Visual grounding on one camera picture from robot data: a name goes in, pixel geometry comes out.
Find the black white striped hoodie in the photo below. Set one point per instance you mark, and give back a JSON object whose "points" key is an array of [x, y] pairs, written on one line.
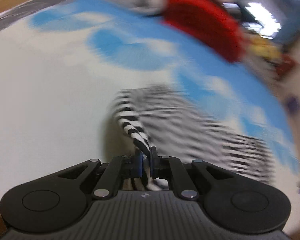
{"points": [[161, 117]]}

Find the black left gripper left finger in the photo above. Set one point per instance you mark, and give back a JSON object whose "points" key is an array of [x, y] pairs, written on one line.
{"points": [[116, 172]]}

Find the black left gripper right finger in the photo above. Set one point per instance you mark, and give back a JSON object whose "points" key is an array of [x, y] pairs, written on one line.
{"points": [[172, 169]]}

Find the purple box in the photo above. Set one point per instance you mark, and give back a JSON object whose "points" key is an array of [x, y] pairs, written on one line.
{"points": [[292, 104]]}

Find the red folded blanket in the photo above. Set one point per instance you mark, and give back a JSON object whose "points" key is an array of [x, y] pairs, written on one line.
{"points": [[209, 23]]}

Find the yellow plush toys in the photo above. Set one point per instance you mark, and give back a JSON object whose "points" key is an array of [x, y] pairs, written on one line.
{"points": [[263, 47]]}

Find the blue white patterned bedspread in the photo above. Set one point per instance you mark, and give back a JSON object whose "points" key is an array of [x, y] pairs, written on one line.
{"points": [[61, 68]]}

